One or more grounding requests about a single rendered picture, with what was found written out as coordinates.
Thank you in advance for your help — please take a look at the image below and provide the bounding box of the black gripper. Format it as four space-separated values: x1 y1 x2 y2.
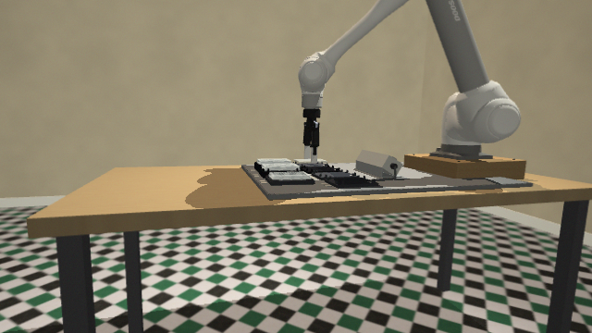
303 109 321 163

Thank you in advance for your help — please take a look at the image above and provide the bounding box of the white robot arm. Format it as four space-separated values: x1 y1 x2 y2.
298 0 521 160

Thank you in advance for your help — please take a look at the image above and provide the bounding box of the white operator button panel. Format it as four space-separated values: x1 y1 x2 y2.
355 150 403 181

